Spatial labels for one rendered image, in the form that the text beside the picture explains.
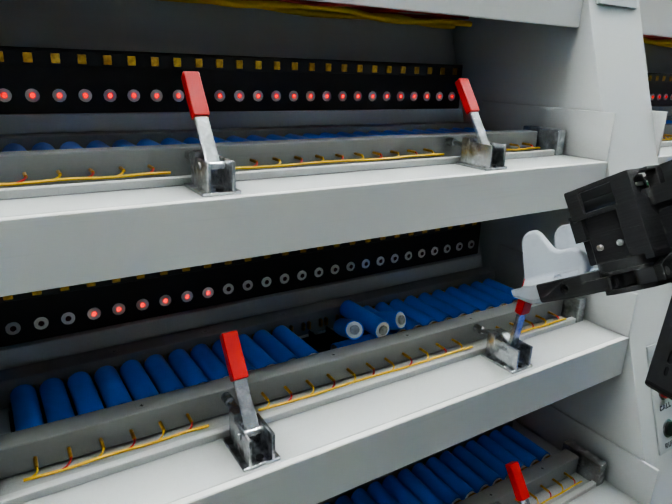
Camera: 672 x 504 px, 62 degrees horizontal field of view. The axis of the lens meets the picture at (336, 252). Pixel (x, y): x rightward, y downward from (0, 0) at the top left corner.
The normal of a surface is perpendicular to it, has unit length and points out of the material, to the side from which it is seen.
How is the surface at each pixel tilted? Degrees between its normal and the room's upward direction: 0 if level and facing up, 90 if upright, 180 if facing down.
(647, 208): 79
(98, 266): 108
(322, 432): 19
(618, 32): 90
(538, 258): 90
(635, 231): 90
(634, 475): 90
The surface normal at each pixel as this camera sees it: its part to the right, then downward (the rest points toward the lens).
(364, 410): 0.04, -0.95
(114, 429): 0.51, 0.29
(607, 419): -0.85, 0.14
